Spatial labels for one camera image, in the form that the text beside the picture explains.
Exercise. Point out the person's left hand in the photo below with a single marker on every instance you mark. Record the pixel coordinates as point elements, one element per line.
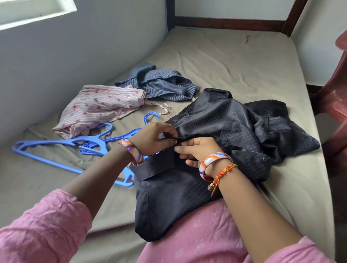
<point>152,138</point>

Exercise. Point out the person's right hand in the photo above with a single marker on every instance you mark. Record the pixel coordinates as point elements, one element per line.
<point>198,149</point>

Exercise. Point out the blue striped shirt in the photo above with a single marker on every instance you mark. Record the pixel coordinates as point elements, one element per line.
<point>162,84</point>

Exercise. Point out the pink floral striped garment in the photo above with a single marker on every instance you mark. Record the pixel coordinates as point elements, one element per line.
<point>97,105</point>

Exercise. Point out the pile of blue hangers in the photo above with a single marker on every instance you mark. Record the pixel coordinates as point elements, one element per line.
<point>54,143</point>

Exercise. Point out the person's left forearm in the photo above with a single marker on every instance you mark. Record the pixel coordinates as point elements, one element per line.
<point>97,181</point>

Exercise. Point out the person's right forearm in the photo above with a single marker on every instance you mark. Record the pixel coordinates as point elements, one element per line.
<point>255,217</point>

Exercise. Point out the dark wooden bed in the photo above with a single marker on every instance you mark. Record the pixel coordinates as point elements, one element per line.
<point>227,23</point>

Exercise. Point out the striped white purple bangle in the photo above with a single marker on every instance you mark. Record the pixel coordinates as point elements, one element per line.
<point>214,160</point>

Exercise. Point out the striped orange purple bangle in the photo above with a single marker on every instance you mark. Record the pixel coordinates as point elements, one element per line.
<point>133,151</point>

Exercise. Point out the maroon plastic chair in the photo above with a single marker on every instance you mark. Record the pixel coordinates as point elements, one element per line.
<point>333,108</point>

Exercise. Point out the white framed window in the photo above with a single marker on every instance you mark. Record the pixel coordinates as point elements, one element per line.
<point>32,13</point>

